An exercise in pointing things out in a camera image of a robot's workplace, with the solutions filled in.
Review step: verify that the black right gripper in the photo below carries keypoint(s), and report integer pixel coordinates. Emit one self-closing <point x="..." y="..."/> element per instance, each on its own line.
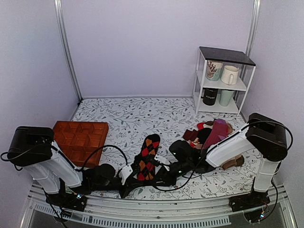
<point x="163" y="175"/>

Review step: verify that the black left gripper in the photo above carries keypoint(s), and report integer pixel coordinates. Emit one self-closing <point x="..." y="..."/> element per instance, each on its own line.
<point x="131" y="184"/>

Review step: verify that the black red orange argyle sock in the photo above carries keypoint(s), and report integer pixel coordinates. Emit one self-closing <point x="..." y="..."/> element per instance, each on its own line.
<point x="144" y="164"/>

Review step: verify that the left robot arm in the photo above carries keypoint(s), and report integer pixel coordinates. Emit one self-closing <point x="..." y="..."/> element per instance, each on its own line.
<point x="35" y="149"/>

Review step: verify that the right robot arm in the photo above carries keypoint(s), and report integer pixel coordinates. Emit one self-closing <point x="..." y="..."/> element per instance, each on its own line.
<point x="217" y="148"/>

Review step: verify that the dark red sock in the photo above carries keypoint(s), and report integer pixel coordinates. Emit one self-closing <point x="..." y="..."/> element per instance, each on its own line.
<point x="191" y="136"/>

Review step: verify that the magenta striped sock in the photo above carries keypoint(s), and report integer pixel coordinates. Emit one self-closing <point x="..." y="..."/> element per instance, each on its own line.
<point x="220" y="130"/>

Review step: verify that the beige brown sock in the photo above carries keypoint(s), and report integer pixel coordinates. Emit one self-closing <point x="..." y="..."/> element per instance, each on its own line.
<point x="235" y="162"/>

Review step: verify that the floral table mat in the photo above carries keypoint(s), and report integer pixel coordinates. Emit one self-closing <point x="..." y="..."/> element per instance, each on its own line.
<point x="130" y="120"/>

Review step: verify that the black mug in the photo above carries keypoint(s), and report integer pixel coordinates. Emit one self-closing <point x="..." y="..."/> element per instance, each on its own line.
<point x="210" y="95"/>

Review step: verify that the brown wooden compartment tray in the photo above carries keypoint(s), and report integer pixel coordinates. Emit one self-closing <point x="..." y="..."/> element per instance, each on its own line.
<point x="78" y="140"/>

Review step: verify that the pale green mug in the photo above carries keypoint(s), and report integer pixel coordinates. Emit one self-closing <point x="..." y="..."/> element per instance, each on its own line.
<point x="225" y="97"/>

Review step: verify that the white metal shelf rack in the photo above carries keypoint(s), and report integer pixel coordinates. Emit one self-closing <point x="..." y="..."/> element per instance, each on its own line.
<point x="228" y="57"/>

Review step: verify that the cream white mug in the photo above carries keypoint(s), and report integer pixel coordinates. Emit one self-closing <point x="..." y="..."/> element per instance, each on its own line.
<point x="230" y="75"/>

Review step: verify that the floral patterned mug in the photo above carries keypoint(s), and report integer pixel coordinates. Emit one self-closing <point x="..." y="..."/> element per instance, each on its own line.
<point x="214" y="70"/>

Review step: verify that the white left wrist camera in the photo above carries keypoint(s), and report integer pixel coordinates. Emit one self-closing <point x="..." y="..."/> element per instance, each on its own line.
<point x="125" y="172"/>

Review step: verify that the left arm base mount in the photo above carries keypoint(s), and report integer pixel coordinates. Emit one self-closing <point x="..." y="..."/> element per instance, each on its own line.
<point x="66" y="200"/>

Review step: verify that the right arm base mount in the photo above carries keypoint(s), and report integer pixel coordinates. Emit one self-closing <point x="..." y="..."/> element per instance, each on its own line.
<point x="249" y="201"/>

